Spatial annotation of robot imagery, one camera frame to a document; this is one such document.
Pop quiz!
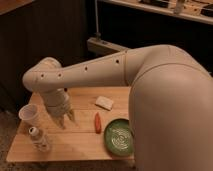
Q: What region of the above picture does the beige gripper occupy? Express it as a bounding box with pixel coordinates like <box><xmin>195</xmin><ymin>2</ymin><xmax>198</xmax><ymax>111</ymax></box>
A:
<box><xmin>42</xmin><ymin>89</ymin><xmax>75</xmax><ymax>129</ymax></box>

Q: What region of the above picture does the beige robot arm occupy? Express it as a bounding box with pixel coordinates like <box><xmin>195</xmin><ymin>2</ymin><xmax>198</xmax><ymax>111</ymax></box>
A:
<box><xmin>23</xmin><ymin>45</ymin><xmax>213</xmax><ymax>171</ymax></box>

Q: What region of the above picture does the clear plastic bottle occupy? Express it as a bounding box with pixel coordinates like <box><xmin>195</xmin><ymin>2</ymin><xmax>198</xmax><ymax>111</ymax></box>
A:
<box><xmin>29</xmin><ymin>127</ymin><xmax>51</xmax><ymax>152</ymax></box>

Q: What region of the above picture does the wooden table board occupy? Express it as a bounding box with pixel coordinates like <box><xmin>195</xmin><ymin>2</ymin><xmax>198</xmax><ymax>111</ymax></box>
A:
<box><xmin>6</xmin><ymin>87</ymin><xmax>132</xmax><ymax>162</ymax></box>

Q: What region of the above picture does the clear plastic cup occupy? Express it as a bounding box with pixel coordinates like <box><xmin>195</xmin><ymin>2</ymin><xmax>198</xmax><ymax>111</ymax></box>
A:
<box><xmin>18</xmin><ymin>104</ymin><xmax>41</xmax><ymax>128</ymax></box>

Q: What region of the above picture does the red chili pepper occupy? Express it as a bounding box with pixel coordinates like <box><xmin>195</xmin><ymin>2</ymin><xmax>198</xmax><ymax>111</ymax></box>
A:
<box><xmin>94</xmin><ymin>112</ymin><xmax>102</xmax><ymax>134</ymax></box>

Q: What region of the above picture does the white sponge block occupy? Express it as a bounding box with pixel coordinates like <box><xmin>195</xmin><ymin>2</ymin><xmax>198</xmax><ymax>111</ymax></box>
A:
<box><xmin>95</xmin><ymin>96</ymin><xmax>114</xmax><ymax>110</ymax></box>

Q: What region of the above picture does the green round plate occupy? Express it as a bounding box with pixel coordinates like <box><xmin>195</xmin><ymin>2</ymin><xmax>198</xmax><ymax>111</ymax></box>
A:
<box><xmin>104</xmin><ymin>118</ymin><xmax>134</xmax><ymax>157</ymax></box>

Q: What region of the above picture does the metal vertical pole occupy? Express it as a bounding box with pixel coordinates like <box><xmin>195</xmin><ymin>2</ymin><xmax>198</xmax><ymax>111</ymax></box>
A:
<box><xmin>94</xmin><ymin>0</ymin><xmax>101</xmax><ymax>41</ymax></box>

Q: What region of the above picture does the background shelf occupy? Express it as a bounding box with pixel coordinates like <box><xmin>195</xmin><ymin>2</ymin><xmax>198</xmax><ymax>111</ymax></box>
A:
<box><xmin>101</xmin><ymin>0</ymin><xmax>213</xmax><ymax>25</ymax></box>

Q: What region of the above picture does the grey metal rail beam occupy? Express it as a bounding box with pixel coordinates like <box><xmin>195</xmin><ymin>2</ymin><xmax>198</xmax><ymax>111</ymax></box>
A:
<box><xmin>87</xmin><ymin>37</ymin><xmax>127</xmax><ymax>55</ymax></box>

